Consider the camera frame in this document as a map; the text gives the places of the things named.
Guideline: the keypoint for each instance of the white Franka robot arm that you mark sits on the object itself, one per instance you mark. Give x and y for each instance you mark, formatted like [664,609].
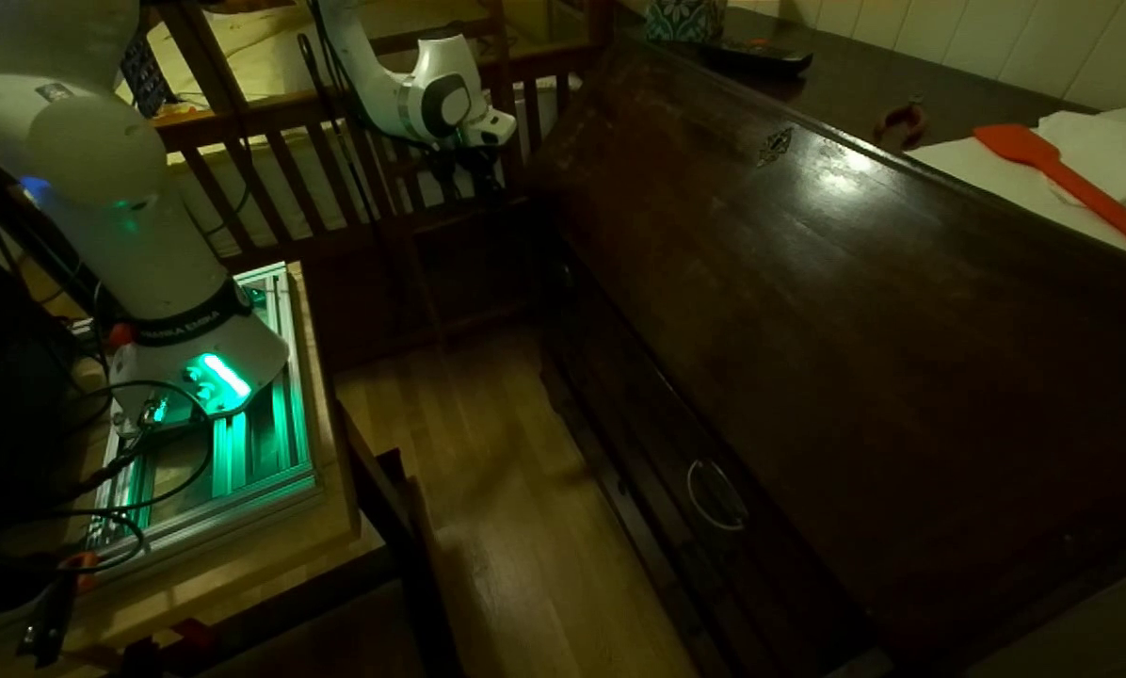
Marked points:
[122,212]

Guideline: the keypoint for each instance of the black control box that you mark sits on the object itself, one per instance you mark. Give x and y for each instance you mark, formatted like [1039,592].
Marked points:
[10,399]

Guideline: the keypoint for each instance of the black table foot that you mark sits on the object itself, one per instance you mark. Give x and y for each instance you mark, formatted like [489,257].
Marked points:
[397,528]

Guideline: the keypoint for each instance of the black remote control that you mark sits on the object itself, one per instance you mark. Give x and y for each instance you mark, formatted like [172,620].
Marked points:
[764,59]

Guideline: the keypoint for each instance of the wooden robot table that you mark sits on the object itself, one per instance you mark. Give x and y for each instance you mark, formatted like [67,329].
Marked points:
[323,528]

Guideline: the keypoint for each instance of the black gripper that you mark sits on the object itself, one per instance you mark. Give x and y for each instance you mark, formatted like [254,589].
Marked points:
[475,162]

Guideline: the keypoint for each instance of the white paper stack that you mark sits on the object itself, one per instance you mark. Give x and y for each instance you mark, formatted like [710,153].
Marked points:
[1016,174]

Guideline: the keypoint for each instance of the patterned tissue box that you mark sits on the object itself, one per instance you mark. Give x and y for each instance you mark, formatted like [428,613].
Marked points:
[686,19]

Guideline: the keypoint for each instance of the dark wooden secretary desk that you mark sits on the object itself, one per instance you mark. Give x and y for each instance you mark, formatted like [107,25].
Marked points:
[914,377]

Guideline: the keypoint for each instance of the brass keyhole escutcheon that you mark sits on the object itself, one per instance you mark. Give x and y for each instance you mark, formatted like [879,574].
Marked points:
[781,143]

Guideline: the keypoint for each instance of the aluminium mounting frame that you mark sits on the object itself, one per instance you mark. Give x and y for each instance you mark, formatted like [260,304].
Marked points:
[260,454]

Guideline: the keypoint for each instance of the wooden chair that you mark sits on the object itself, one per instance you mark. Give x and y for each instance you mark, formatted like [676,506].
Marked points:
[323,174]

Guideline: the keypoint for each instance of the red black clamp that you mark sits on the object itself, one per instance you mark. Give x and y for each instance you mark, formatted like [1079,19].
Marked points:
[172,645]
[53,615]

